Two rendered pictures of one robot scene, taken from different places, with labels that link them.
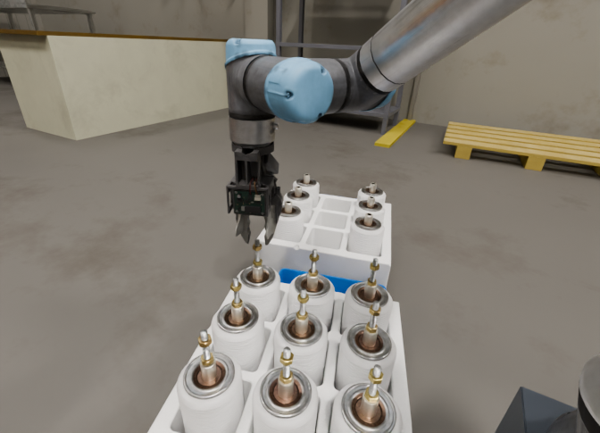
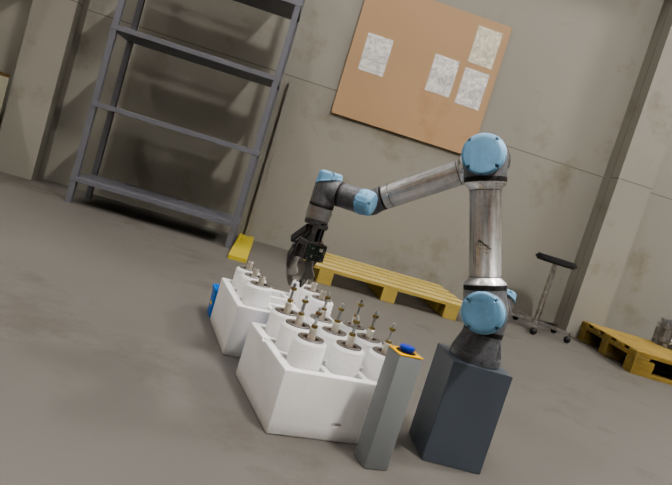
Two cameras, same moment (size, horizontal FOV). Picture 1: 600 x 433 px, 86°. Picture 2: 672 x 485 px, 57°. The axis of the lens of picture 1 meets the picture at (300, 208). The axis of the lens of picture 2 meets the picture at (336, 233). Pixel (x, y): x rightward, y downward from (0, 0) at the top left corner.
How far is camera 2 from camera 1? 1.51 m
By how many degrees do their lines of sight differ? 39
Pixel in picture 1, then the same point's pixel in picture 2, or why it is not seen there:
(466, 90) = not seen: hidden behind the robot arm
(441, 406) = not seen: hidden behind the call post
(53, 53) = not seen: outside the picture
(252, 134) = (326, 216)
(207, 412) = (320, 350)
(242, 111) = (325, 204)
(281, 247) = (259, 312)
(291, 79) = (370, 197)
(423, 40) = (410, 194)
